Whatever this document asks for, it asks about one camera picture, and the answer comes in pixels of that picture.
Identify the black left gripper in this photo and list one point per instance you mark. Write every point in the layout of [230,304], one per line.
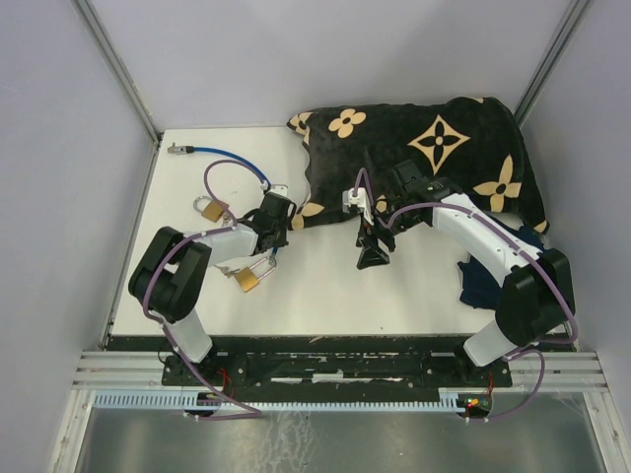
[281,240]

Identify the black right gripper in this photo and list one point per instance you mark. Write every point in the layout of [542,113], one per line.
[368,236]

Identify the brass padlock with key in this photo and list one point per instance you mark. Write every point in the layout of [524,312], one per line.
[213,210]

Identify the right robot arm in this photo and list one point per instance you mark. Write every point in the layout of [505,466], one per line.
[536,289]

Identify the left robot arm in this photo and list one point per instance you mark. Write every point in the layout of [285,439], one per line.
[168,279]

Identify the dark blue cloth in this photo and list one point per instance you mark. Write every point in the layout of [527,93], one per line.
[478,287]

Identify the black floral patterned blanket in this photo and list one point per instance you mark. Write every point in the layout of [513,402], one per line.
[475,143]

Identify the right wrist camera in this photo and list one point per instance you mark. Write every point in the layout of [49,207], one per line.
[360,200]

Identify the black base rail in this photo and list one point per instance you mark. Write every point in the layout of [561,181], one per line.
[302,367]

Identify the left aluminium frame post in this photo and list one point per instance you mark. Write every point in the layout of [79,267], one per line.
[96,29]

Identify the aluminium frame post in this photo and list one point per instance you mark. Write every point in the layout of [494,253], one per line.
[566,29]
[96,29]

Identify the right aluminium frame post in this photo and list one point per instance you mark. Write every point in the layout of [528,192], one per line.
[566,29]

